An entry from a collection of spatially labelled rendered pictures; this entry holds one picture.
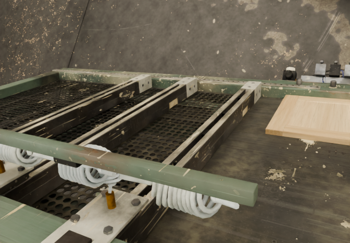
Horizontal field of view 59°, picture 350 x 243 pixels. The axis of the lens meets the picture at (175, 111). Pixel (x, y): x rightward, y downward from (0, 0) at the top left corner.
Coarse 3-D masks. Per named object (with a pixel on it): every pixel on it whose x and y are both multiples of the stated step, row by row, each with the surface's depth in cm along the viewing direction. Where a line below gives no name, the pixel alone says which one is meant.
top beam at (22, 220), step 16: (0, 208) 60; (16, 208) 60; (32, 208) 60; (0, 224) 56; (16, 224) 55; (32, 224) 55; (48, 224) 55; (0, 240) 52; (16, 240) 52; (32, 240) 51; (112, 240) 50
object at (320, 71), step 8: (320, 64) 148; (336, 64) 148; (288, 72) 151; (320, 72) 147; (336, 72) 144; (344, 72) 142; (280, 80) 150; (288, 80) 154; (304, 80) 152; (312, 80) 150; (320, 80) 149; (328, 80) 147; (336, 80) 145; (344, 80) 144
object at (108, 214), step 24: (240, 96) 126; (216, 120) 105; (240, 120) 118; (192, 144) 89; (216, 144) 96; (96, 168) 53; (192, 168) 81; (120, 192) 61; (144, 192) 69; (72, 216) 54; (96, 216) 55; (120, 216) 54; (144, 216) 62; (48, 240) 50; (96, 240) 49
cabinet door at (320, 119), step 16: (288, 96) 137; (304, 96) 136; (288, 112) 119; (304, 112) 119; (320, 112) 118; (336, 112) 117; (272, 128) 106; (288, 128) 106; (304, 128) 105; (320, 128) 105; (336, 128) 104
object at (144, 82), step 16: (128, 80) 162; (144, 80) 165; (96, 96) 139; (112, 96) 143; (128, 96) 154; (64, 112) 120; (80, 112) 126; (96, 112) 134; (16, 128) 107; (32, 128) 107; (48, 128) 113; (64, 128) 119
